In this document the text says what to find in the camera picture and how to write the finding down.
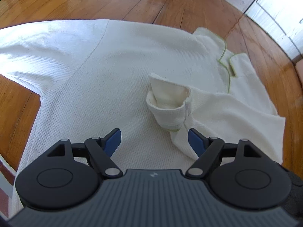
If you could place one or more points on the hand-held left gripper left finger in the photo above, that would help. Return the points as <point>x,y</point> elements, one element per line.
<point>113,141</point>

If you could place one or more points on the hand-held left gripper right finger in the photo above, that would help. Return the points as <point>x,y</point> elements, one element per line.
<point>196,142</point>

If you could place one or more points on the white waffle-knit garment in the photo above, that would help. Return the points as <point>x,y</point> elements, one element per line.
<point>106,75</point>

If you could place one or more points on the pink case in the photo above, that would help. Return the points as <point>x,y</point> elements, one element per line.
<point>299,71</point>

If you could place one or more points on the patterned rug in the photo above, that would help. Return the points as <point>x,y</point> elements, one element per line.
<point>4,172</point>

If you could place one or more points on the white drawer cabinet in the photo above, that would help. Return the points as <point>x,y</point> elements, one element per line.
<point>281,11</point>

